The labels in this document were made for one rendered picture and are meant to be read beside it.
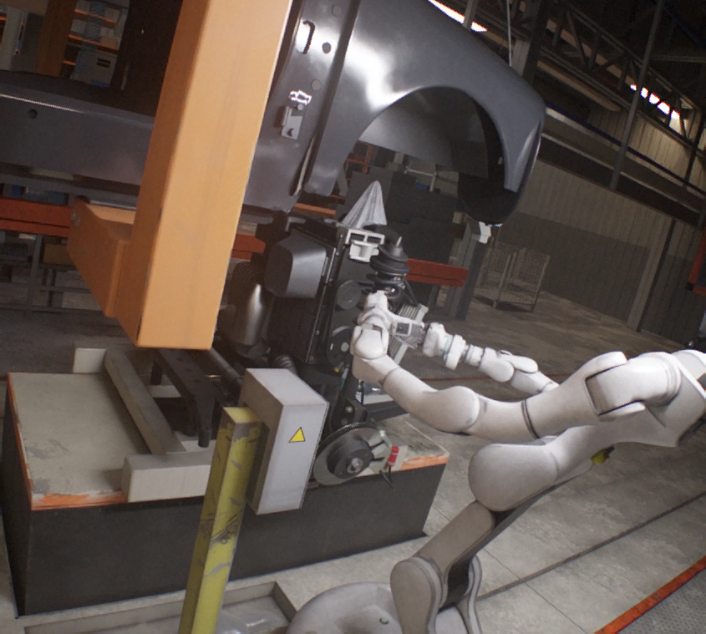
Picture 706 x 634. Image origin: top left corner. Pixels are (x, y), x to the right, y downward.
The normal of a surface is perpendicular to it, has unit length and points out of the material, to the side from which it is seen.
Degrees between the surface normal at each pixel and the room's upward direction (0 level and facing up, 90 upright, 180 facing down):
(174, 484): 90
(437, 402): 73
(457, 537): 90
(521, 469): 88
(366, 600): 68
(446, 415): 80
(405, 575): 90
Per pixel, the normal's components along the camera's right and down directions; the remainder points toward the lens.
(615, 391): -0.50, -0.22
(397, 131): 0.51, 0.29
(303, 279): 0.22, 0.24
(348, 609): 0.65, -0.07
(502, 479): -0.76, -0.07
